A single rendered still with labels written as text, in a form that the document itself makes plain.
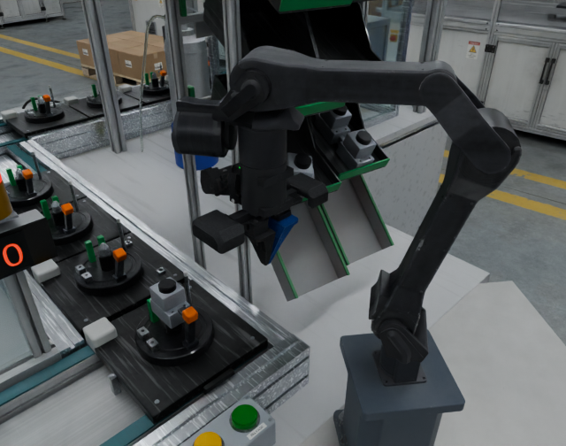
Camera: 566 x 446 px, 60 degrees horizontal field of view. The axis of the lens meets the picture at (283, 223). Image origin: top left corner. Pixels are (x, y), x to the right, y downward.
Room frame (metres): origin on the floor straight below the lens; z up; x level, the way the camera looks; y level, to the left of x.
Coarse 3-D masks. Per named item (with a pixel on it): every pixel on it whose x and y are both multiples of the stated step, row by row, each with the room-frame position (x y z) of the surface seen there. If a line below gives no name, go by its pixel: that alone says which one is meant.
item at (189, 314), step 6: (180, 312) 0.61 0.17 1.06; (186, 312) 0.59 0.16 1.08; (192, 312) 0.60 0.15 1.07; (186, 318) 0.59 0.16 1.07; (192, 318) 0.59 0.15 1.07; (186, 324) 0.60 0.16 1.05; (192, 324) 0.60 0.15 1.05; (186, 330) 0.60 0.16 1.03; (192, 330) 0.60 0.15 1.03; (186, 336) 0.60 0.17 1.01; (192, 336) 0.60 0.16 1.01
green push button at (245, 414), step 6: (240, 408) 0.49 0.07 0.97; (246, 408) 0.49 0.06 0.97; (252, 408) 0.49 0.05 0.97; (234, 414) 0.48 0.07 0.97; (240, 414) 0.48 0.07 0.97; (246, 414) 0.48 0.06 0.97; (252, 414) 0.48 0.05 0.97; (234, 420) 0.47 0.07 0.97; (240, 420) 0.47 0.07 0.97; (246, 420) 0.47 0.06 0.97; (252, 420) 0.47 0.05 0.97; (234, 426) 0.46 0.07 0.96; (240, 426) 0.46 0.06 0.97; (246, 426) 0.46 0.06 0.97; (252, 426) 0.46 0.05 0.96
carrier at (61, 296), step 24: (120, 240) 0.96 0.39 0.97; (48, 264) 0.84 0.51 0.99; (72, 264) 0.87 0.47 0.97; (96, 264) 0.84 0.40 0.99; (144, 264) 0.87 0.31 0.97; (168, 264) 0.87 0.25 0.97; (48, 288) 0.78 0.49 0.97; (72, 288) 0.78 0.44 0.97; (96, 288) 0.76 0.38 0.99; (120, 288) 0.77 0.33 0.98; (144, 288) 0.78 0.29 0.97; (72, 312) 0.71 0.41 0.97; (96, 312) 0.71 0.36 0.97; (120, 312) 0.71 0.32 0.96
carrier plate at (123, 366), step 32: (192, 288) 0.78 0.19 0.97; (128, 320) 0.69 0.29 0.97; (224, 320) 0.69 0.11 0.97; (96, 352) 0.61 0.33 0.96; (128, 352) 0.61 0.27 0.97; (224, 352) 0.61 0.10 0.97; (256, 352) 0.62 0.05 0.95; (128, 384) 0.54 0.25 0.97; (160, 384) 0.54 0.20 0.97; (192, 384) 0.54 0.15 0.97; (160, 416) 0.48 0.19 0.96
